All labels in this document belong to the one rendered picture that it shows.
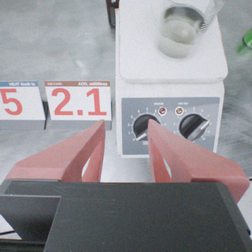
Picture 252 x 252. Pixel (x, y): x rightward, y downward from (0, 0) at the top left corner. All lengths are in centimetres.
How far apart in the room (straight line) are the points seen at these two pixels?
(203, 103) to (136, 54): 10
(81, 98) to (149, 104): 10
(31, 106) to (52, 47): 12
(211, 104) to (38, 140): 24
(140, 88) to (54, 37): 21
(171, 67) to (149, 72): 2
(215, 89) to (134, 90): 10
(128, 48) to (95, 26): 16
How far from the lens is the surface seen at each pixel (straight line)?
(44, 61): 34
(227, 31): 39
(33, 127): 29
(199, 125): 21
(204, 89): 23
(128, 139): 22
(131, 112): 21
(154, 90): 21
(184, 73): 20
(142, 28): 23
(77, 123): 27
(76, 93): 26
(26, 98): 29
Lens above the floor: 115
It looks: 76 degrees down
